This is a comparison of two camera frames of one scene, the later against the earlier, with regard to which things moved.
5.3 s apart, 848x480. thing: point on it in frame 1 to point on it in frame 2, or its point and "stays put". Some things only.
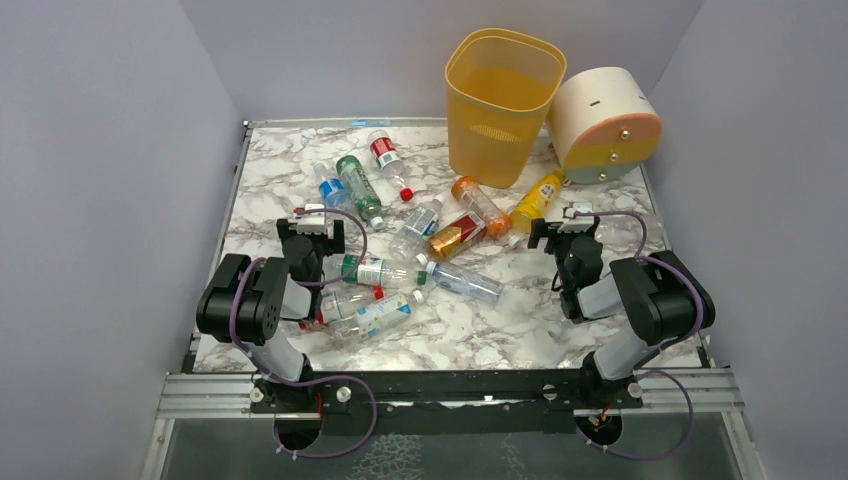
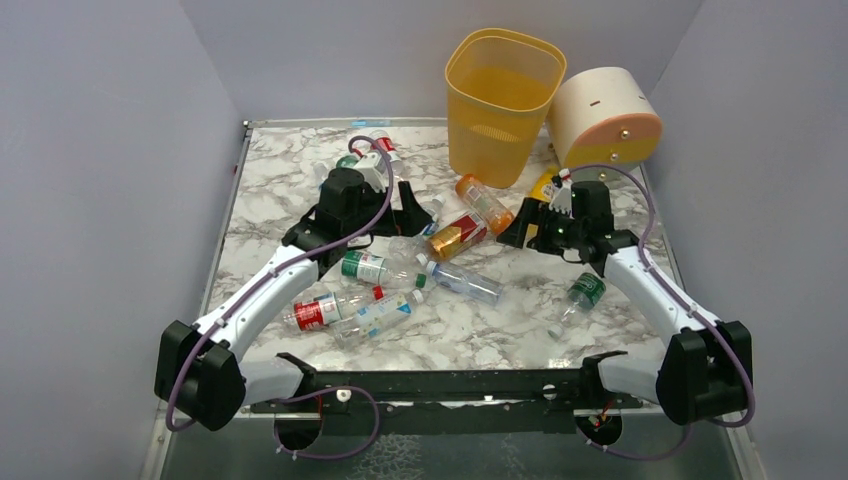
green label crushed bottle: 623,234 to 584,294
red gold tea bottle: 465,232 stays put
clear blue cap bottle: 479,287 stays put
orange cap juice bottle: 496,222 stays put
